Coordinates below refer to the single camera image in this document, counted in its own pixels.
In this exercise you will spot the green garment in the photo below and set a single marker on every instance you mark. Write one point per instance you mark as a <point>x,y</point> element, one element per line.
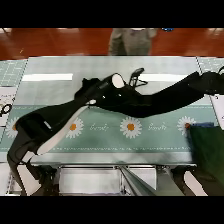
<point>210,150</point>

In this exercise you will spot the blue garment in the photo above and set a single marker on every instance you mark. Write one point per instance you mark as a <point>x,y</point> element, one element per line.
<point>202,124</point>

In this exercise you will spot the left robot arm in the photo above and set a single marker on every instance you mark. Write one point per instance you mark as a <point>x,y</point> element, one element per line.
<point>50,128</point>

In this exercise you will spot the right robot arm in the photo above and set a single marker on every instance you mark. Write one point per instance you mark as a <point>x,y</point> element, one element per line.
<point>194,184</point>

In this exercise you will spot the person's legs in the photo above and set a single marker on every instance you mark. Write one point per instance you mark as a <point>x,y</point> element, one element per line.
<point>131,41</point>

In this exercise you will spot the silver frame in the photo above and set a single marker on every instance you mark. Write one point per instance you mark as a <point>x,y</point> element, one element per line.
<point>100,180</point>

